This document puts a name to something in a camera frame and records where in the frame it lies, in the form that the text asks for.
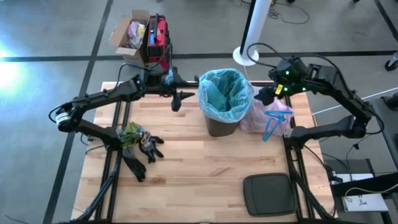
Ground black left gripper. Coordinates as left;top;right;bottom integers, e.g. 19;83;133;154
146;74;196;113

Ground pink translucent trash bag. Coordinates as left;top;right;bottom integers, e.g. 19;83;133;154
238;85;295;142

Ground blue plastic trash bag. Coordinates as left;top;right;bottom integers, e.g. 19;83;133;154
198;68;255;124

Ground black trash bin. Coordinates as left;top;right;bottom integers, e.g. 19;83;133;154
204;114;241;138

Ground grey black work glove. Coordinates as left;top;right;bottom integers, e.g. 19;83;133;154
121;146;147;183
139;132;165;164

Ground black bin lid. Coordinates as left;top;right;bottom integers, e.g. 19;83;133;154
243;172;298;218

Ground potted succulent plant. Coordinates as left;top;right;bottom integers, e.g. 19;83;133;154
119;121;146;148

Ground red tool case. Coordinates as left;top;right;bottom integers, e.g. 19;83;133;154
145;13;172;74

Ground white round pillar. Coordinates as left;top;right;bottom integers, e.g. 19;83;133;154
232;0;273;67

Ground pink yellow plastic packets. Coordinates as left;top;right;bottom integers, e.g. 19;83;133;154
127;20;147;49

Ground open cardboard box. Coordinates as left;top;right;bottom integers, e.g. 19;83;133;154
108;9;150;68

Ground black caster wheel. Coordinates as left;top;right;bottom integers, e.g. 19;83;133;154
384;51;398;72

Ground black side desk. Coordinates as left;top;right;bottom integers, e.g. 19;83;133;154
371;93;398;170

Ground white paper sheet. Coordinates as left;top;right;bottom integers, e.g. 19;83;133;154
341;192;389;213

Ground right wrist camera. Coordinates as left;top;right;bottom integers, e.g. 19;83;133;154
254;86;278;106

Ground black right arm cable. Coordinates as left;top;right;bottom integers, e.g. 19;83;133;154
245;42;340;74

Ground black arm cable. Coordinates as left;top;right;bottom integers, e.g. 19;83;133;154
245;42;340;74
113;43;174;91

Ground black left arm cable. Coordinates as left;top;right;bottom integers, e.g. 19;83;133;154
113;43;174;91

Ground black floor cable tangle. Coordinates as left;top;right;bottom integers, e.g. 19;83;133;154
269;0;311;25

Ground white floor cable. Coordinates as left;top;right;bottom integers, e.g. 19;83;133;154
312;87;398;116

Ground black rig frame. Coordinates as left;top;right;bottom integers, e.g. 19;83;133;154
74;80;338;224

